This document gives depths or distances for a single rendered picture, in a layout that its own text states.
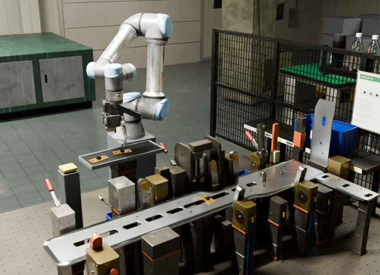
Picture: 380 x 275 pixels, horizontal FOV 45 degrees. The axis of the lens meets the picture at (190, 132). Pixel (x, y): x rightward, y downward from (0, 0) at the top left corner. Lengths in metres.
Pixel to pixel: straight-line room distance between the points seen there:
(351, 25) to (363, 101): 5.36
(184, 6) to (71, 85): 4.05
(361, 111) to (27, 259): 1.84
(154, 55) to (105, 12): 6.97
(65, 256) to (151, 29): 1.18
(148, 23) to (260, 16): 4.54
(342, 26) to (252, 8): 1.72
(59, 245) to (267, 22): 5.65
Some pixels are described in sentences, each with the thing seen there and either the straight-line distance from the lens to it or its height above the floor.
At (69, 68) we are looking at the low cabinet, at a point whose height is 0.62.
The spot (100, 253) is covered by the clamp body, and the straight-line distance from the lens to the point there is 1.61.
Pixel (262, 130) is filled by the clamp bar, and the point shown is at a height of 1.18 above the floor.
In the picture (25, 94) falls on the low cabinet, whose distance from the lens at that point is 6.66.
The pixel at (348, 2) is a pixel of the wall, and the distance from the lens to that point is 12.26.
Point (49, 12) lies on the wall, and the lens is 9.01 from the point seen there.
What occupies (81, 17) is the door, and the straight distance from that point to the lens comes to 9.14.
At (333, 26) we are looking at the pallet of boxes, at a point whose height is 1.09.
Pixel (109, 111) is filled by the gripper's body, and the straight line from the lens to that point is 2.04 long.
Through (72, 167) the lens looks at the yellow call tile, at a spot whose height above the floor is 1.16.
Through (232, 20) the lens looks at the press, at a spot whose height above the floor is 1.25.
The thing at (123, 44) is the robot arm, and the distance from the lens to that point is 2.29.
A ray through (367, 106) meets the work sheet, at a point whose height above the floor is 1.27.
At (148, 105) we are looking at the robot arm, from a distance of 2.37.
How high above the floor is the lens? 1.95
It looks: 19 degrees down
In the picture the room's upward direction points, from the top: straight up
